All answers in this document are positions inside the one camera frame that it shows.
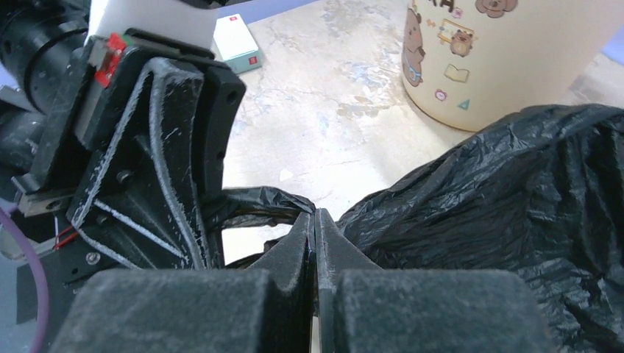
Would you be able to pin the black plastic trash bag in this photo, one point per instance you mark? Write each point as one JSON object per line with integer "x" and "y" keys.
{"x": 538, "y": 194}

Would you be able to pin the white small box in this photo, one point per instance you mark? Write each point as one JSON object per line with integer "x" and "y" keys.
{"x": 235, "y": 44}

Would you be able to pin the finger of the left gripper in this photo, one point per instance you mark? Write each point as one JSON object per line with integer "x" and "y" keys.
{"x": 217, "y": 106}

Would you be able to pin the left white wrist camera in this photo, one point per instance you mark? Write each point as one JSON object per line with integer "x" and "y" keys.
{"x": 186, "y": 21}

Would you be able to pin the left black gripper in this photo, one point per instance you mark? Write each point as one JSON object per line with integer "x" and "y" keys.
{"x": 114, "y": 160}

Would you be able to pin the beige round trash bin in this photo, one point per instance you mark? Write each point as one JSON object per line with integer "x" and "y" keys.
{"x": 467, "y": 64}

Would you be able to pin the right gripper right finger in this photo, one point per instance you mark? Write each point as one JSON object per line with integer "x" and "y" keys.
{"x": 364, "y": 308}

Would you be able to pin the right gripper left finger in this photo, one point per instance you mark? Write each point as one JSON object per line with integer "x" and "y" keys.
{"x": 263, "y": 308}

